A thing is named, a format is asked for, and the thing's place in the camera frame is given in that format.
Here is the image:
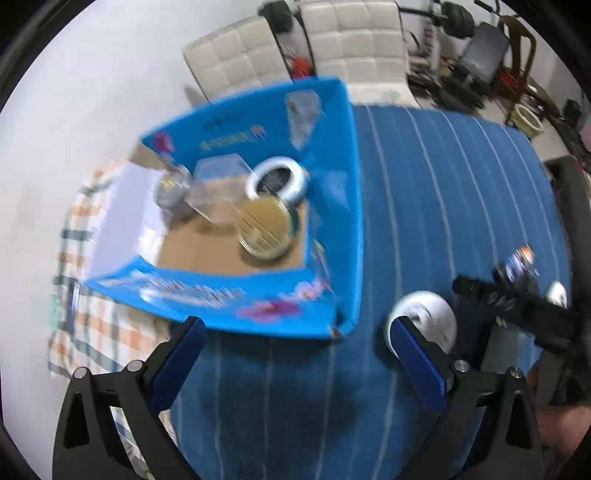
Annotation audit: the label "white rounded speaker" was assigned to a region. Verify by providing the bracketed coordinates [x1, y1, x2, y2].
[384, 290, 458, 357]

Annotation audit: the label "clear acrylic square box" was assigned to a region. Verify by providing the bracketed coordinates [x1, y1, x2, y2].
[185, 153, 252, 225]

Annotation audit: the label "keys with flashlight keychain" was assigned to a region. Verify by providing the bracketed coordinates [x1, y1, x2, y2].
[493, 244, 568, 308]

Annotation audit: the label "person's right hand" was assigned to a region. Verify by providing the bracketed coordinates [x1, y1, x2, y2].
[526, 357, 591, 480]

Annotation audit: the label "checked orange green cloth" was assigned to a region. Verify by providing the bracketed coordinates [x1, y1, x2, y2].
[47, 162, 170, 379]

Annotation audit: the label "blue striped tablecloth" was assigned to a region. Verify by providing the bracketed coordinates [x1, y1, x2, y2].
[172, 106, 571, 479]

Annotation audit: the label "cream round bin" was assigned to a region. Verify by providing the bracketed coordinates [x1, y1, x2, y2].
[509, 104, 544, 140]

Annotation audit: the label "silver round tin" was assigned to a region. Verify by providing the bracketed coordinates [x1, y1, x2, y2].
[153, 165, 193, 218]

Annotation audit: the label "wooden chair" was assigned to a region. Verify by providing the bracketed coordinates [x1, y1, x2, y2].
[494, 15, 537, 123]

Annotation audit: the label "blue cardboard milk box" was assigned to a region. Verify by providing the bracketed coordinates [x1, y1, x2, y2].
[85, 78, 363, 340]

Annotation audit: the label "gold round tin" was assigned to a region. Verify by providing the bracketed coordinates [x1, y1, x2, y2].
[236, 196, 300, 261]

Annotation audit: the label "white jar with black base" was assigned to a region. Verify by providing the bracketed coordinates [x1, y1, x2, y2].
[245, 156, 310, 205]

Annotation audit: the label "white padded chair right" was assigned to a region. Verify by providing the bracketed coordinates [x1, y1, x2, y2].
[298, 1, 419, 108]

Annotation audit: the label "white padded chair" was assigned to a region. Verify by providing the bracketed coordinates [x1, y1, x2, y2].
[182, 16, 291, 102]
[298, 1, 419, 108]

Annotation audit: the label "white padded chair left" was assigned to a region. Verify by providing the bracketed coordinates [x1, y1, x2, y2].
[182, 16, 291, 102]

